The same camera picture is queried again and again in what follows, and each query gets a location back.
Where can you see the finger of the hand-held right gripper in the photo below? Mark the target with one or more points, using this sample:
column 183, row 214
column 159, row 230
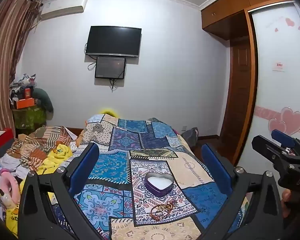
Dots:
column 282, row 137
column 267, row 147

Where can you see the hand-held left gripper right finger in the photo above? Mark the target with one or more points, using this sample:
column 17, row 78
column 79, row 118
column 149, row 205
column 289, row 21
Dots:
column 215, row 165

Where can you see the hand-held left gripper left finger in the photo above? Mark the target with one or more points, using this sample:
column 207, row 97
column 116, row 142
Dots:
column 86, row 165

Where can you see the purple heart-shaped tin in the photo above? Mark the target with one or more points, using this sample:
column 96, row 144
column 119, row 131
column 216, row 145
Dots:
column 158, row 180

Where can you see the person's right hand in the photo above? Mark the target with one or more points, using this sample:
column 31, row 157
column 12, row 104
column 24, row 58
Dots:
column 286, row 202

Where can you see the pink heart stickers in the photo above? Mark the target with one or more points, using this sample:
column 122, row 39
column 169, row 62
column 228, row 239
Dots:
column 292, row 120

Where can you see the blue patchwork blanket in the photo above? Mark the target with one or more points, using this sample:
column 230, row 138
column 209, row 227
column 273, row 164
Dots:
column 120, row 165

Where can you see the dark bag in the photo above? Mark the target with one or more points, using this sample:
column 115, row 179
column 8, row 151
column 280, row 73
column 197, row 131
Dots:
column 190, row 136

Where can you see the orange patterned quilt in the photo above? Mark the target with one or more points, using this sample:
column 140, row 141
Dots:
column 40, row 140

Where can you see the yellow pillow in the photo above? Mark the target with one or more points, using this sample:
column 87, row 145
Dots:
column 108, row 112

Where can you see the brown wooden door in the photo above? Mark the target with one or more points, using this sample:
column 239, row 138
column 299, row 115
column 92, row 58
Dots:
column 236, row 92

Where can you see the white paper label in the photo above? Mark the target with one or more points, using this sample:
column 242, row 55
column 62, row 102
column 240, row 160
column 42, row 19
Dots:
column 278, row 66

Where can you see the green patterned cloth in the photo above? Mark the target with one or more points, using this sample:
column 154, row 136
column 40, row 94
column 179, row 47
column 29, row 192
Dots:
column 27, row 118

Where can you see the white printed sheet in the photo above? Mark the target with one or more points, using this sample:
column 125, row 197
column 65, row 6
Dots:
column 10, row 163

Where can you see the dark green jacket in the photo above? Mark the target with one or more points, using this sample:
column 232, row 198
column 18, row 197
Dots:
column 43, row 100

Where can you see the pink plush toy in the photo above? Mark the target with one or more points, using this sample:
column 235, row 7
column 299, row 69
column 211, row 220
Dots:
column 8, row 182

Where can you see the red white box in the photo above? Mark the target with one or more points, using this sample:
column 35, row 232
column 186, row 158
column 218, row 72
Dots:
column 2, row 140

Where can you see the orange box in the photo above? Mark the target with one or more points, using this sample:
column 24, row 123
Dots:
column 23, row 103

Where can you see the small red box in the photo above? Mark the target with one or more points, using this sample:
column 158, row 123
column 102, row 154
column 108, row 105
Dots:
column 28, row 93

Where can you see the pile of clutter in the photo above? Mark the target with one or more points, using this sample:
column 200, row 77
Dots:
column 21, row 82

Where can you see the brown striped curtain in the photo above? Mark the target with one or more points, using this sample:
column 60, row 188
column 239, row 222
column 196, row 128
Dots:
column 7, row 55

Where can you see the wooden overhead cabinet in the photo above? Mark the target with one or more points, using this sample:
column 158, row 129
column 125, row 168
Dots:
column 227, row 7

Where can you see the white air conditioner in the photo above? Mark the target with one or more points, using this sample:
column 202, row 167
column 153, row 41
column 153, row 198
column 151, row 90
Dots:
column 63, row 6

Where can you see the small black wall monitor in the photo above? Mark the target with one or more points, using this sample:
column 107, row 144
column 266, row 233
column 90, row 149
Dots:
column 110, row 67

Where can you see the small pink wall stickers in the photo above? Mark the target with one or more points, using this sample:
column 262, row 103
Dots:
column 288, row 22

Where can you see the black wall television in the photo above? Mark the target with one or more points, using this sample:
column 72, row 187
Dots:
column 113, row 41

